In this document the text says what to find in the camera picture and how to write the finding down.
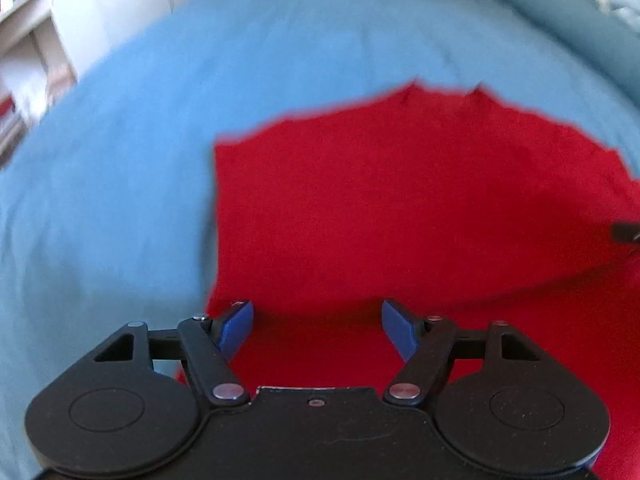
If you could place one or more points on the light blue blanket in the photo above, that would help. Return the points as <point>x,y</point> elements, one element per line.
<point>619,7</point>

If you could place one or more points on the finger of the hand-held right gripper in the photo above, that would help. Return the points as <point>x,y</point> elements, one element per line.
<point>626,232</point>

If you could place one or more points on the white shelf unit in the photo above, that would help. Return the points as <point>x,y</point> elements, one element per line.
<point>30,55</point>

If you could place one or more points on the teal blue pillow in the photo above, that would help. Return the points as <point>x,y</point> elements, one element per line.
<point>545,5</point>

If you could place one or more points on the blue bed sheet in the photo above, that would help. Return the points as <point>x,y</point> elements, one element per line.
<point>200,125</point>

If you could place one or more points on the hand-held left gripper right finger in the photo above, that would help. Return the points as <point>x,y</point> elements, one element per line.
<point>399,327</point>

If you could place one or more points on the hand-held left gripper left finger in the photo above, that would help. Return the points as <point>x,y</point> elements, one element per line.
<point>235,327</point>

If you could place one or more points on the red cloth garment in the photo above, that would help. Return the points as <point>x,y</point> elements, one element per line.
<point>420,220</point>

